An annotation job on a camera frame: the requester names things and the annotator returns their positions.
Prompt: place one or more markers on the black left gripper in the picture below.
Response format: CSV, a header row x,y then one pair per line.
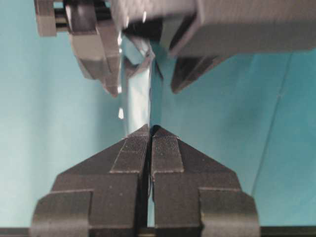
x,y
201,34

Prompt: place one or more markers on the silver zip bag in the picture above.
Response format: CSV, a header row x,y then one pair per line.
x,y
139,74

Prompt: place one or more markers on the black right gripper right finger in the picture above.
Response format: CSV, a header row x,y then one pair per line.
x,y
196,196

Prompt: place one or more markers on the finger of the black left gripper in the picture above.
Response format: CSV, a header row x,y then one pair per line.
x,y
94,40

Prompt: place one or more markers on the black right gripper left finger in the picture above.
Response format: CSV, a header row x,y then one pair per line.
x,y
102,196

